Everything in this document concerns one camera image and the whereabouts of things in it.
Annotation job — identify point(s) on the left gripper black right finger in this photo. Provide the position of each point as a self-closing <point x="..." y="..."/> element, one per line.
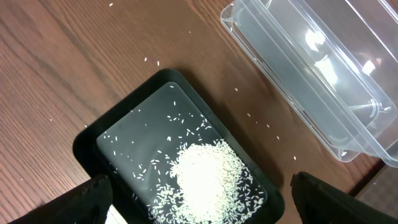
<point x="318" y="202"/>

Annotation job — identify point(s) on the clear plastic bin lid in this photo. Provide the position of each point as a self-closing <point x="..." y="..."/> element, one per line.
<point x="280" y="77"/>

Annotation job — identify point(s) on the black flat bin tray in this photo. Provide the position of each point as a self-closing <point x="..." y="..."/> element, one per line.
<point x="134" y="141"/>

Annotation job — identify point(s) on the dark brown serving tray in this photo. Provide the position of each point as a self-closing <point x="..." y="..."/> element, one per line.
<point x="378" y="188"/>

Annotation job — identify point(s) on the pile of white rice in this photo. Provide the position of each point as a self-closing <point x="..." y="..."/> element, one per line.
<point x="208" y="185"/>

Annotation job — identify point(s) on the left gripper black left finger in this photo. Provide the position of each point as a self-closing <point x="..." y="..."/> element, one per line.
<point x="89" y="202"/>

